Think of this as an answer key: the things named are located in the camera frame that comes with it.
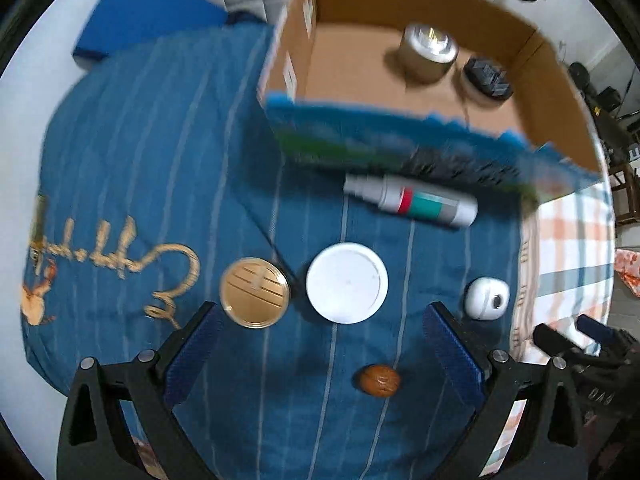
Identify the white spray bottle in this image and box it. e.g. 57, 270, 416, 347
344, 174, 478, 229

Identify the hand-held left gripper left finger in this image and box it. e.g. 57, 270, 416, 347
57, 302, 226, 480

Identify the orange patterned cloth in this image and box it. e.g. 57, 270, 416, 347
614, 249, 640, 296

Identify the blue striped blanket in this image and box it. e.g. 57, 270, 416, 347
20, 25, 538, 480

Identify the small white rounded case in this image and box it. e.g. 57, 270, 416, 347
464, 277, 511, 321

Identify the blue flat folder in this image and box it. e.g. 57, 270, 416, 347
72, 0, 228, 68

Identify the silver tin can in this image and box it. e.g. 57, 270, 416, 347
397, 22, 460, 83

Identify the brown walnut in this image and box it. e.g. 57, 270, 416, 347
356, 364, 402, 398

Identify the black round jar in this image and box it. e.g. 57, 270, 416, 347
459, 56, 515, 106

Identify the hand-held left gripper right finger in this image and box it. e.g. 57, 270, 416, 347
422, 302, 590, 480

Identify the wooden chair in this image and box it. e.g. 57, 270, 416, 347
607, 160, 640, 226

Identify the gold round tin lid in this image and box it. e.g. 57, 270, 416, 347
219, 257, 291, 330

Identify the white round lid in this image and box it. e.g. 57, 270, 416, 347
305, 243, 389, 324

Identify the cardboard box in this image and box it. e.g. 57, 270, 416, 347
257, 0, 603, 206

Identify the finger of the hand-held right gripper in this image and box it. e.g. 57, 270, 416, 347
532, 324, 585, 367
575, 314, 626, 348

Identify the orange checked sheet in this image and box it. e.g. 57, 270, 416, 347
480, 180, 618, 476

